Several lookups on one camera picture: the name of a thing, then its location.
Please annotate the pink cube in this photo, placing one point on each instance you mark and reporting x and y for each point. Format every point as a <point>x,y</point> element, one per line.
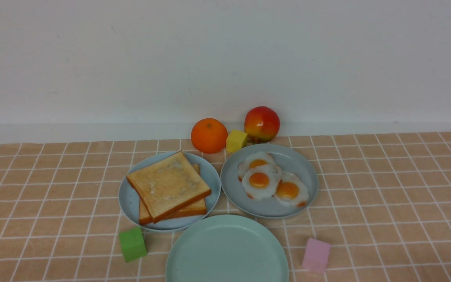
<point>316,256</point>

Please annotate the red yellow apple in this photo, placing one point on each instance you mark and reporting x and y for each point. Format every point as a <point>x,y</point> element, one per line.
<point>261,124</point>

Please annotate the grey blue plate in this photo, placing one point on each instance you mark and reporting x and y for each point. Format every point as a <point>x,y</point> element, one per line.
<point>288,160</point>

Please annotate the fried egg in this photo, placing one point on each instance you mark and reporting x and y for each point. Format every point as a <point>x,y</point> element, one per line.
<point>253,160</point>
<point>261,182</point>
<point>291,191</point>

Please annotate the orange fruit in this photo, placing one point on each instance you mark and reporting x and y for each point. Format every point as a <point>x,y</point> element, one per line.
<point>209,136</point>

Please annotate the green cube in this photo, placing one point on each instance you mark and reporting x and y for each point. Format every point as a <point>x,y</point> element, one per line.
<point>132,244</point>

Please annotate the mint green plate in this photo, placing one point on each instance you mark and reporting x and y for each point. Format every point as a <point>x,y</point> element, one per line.
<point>227,248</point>

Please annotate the toast slice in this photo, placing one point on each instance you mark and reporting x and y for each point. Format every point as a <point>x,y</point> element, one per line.
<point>194,208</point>
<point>168,185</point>

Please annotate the yellow cube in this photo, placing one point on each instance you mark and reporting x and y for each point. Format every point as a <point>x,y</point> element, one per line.
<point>236,140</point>

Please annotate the light blue plate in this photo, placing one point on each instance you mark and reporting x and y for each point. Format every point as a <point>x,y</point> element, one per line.
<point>129,200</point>

